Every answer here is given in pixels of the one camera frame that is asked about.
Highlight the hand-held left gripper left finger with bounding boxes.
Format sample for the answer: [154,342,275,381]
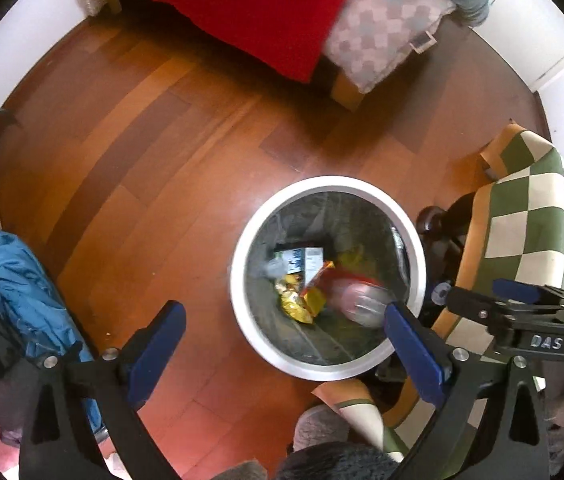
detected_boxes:
[19,301,186,480]

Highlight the person's black fleece trousers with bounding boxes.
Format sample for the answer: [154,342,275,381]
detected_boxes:
[274,442,403,480]

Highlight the orange snack packet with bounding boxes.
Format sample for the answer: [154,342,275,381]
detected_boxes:
[299,260,383,317]

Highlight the pink grey checkered sheet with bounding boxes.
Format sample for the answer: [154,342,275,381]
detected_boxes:
[323,0,458,93]

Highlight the white round trash bin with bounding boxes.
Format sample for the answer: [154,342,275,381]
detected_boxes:
[230,175,429,381]

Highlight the tall white box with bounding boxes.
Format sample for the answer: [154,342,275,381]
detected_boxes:
[276,246,324,283]

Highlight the grey fluffy slipper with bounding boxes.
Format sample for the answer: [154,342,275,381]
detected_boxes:
[292,405,350,453]

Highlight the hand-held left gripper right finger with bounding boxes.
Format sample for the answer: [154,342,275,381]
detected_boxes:
[385,301,551,480]

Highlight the green checkered tablecloth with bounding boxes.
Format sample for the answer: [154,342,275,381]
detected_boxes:
[312,122,564,463]

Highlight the red blanket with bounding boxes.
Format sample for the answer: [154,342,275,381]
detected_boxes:
[72,0,367,84]

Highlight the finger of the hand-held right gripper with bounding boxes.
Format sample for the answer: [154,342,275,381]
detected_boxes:
[493,279,564,306]
[447,286,518,328]

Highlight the blue jacket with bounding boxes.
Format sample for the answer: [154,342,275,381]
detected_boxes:
[0,230,102,436]

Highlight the yellow panda snack packet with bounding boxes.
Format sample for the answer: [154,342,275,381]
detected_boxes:
[276,275,315,323]

